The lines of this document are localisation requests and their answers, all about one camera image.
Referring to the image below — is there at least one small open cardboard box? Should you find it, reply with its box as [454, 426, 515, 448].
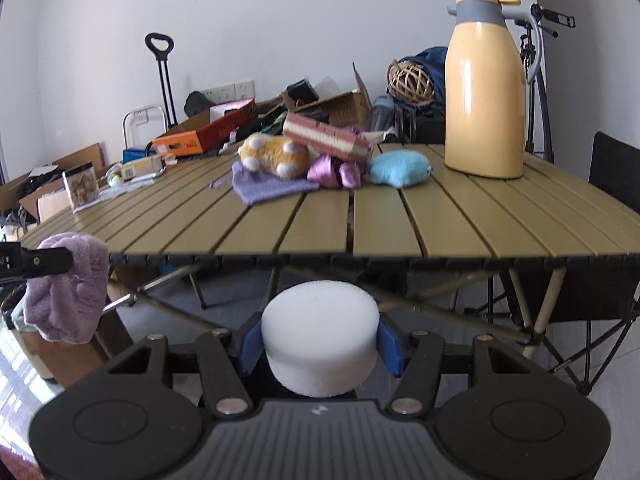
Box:
[282, 62, 373, 131]

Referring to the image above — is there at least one white metal cart frame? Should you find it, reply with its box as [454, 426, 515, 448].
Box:
[122, 104, 168, 151]

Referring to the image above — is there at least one black pouch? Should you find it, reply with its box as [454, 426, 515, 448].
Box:
[287, 79, 320, 103]

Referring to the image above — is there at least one pale yellow carton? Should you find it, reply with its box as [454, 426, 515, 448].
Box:
[120, 156, 168, 181]

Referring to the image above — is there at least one black cloth bag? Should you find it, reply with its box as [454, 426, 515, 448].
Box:
[183, 91, 217, 118]

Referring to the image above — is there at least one grey water bottle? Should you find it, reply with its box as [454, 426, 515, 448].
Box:
[370, 94, 397, 133]

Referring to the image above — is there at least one pink satin cloth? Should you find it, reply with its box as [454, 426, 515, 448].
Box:
[306, 155, 363, 189]

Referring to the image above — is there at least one black case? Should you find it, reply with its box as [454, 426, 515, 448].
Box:
[400, 107, 447, 145]

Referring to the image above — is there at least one black trolley handle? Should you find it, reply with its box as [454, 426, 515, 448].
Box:
[145, 32, 179, 131]

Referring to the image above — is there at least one large cardboard box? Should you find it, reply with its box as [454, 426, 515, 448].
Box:
[0, 170, 76, 233]

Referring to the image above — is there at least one blue fabric bag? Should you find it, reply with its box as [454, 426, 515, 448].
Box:
[400, 46, 448, 116]

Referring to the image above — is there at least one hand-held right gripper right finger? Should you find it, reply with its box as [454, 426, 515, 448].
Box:
[377, 317, 533, 416]

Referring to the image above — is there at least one olive slatted folding table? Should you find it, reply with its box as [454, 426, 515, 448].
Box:
[17, 142, 640, 356]

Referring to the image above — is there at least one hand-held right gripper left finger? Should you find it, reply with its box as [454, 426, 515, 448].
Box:
[107, 312, 263, 417]

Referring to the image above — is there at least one black folding chair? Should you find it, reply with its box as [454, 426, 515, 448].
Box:
[450, 131, 640, 396]

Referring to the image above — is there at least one woven rattan ball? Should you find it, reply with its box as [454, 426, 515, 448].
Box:
[388, 60, 435, 106]

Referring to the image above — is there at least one yellow thermos jug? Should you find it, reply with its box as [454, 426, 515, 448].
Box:
[444, 0, 543, 179]

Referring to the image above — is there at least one pink striped sponge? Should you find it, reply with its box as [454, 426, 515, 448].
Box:
[282, 112, 375, 162]

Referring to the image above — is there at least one light blue plush sponge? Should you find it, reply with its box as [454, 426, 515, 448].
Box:
[367, 150, 435, 188]

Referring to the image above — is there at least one purple drawstring pouch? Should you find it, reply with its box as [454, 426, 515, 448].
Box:
[210, 162, 321, 206]

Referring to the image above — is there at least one white foam cylinder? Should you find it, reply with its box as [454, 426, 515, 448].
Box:
[260, 280, 381, 396]

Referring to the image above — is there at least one orange cardboard box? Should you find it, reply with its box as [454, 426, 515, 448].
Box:
[151, 98, 258, 156]

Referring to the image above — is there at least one yellow plush toy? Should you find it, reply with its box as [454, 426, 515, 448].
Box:
[236, 132, 311, 179]

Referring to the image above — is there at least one purple fluffy cloth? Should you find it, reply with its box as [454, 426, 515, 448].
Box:
[22, 232, 111, 346]

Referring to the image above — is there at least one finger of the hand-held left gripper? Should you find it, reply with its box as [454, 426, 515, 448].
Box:
[0, 242, 75, 282]

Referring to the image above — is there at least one clear snack jar black lid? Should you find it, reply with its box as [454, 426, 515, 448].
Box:
[62, 161, 99, 211]

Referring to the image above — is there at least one cardboard box with raised flap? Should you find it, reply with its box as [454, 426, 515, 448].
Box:
[50, 142, 108, 173]

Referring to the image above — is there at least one black tripod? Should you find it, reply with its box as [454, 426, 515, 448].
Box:
[520, 4, 577, 163]

